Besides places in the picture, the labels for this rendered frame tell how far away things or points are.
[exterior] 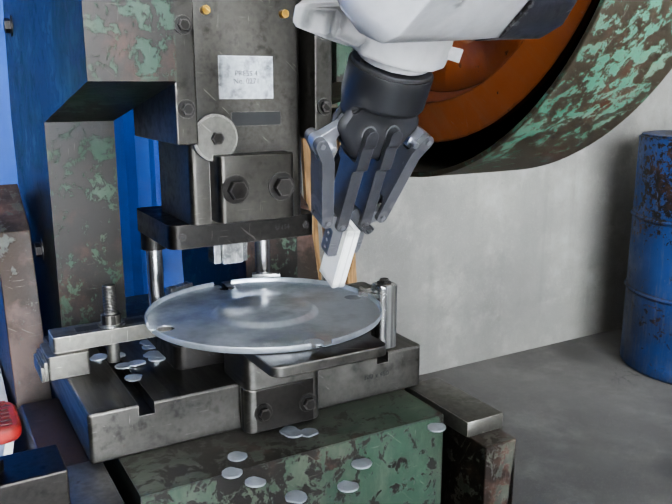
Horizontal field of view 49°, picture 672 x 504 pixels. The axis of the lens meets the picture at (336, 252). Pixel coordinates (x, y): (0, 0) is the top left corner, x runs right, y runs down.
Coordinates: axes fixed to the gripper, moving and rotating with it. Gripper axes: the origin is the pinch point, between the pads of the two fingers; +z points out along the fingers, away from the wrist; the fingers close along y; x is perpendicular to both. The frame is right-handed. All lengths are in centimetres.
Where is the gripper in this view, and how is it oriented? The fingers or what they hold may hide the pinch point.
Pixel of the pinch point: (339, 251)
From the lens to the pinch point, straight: 73.9
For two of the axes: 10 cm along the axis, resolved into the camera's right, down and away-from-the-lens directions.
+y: 8.6, -1.0, 5.0
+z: -2.2, 8.0, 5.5
